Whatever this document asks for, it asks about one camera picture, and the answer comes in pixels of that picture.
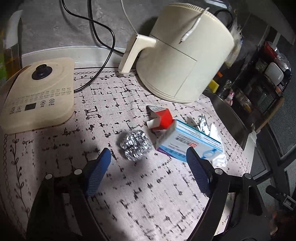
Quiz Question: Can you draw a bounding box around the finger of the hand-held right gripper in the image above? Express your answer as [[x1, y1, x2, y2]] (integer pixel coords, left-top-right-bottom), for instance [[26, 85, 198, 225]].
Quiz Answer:
[[265, 185, 289, 204]]

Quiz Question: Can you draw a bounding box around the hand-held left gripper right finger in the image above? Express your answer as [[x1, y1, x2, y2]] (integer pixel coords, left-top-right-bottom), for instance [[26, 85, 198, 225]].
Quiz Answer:
[[186, 147, 271, 241]]

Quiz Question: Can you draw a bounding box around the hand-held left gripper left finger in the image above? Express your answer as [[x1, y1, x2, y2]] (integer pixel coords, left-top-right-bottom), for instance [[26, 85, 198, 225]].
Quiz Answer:
[[25, 148, 112, 241]]

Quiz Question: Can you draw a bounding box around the white plastic wrapper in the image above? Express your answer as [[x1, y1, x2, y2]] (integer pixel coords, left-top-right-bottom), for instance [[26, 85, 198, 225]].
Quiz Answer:
[[208, 123, 228, 167]]

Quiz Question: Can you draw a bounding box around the blue white carton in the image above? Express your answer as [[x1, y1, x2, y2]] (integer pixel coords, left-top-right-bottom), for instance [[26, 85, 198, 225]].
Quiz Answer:
[[154, 119, 224, 163]]

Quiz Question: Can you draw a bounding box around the foil ball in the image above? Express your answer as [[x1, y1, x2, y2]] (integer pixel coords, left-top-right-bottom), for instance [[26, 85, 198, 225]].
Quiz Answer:
[[118, 130, 153, 161]]

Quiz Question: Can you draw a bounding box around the foil piece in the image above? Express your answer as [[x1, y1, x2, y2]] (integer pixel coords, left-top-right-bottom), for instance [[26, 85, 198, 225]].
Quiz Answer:
[[198, 115, 214, 135]]

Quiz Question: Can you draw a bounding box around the small red carton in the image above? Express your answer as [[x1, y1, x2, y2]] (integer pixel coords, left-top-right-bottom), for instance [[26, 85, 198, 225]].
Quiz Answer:
[[146, 105, 174, 131]]

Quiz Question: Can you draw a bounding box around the printed tablecloth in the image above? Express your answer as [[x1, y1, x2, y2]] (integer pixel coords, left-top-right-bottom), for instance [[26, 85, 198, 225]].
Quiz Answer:
[[0, 67, 252, 241]]

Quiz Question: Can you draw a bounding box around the steel sink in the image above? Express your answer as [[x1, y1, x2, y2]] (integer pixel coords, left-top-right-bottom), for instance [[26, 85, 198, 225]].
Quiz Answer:
[[203, 91, 249, 149]]

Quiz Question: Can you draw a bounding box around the white cloth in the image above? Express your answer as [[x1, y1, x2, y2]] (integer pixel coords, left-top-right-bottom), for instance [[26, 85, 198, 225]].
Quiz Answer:
[[248, 132, 258, 149]]

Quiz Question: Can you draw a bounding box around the wooden cutting board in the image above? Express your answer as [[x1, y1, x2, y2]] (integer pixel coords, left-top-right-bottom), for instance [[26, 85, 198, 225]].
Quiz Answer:
[[251, 97, 285, 132]]

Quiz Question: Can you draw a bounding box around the steel pot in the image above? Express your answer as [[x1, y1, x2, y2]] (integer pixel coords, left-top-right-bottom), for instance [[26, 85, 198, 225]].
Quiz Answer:
[[236, 89, 252, 112]]

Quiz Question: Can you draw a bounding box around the yellow sponge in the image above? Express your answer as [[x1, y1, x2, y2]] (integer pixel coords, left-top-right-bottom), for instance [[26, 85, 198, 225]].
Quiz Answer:
[[208, 80, 220, 93]]

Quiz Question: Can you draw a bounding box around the black dish rack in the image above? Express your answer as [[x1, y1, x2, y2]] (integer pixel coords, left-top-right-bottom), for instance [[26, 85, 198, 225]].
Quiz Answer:
[[231, 42, 292, 116]]

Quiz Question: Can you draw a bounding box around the cream air fryer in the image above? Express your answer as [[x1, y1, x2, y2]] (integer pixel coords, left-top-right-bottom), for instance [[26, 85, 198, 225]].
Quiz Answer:
[[118, 3, 235, 103]]

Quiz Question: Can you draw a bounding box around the white plastic tub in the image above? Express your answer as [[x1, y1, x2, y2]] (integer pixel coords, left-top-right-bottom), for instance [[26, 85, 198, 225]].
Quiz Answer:
[[265, 62, 284, 85]]

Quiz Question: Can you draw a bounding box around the hanging clear plastic bag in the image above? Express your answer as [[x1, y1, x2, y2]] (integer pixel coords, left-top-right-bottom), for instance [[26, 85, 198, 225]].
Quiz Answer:
[[228, 14, 243, 67]]

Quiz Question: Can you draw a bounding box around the red plastic bag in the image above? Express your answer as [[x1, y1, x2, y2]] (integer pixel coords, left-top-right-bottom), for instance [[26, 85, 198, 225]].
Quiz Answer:
[[265, 42, 278, 58]]

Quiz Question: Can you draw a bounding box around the white capped oil bottle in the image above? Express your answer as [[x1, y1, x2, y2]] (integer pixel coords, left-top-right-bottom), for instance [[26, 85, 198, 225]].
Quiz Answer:
[[3, 10, 23, 79]]

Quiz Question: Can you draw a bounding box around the black power cable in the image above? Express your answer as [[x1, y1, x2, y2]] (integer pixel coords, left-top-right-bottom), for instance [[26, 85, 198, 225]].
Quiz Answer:
[[61, 0, 115, 92], [88, 0, 97, 42]]

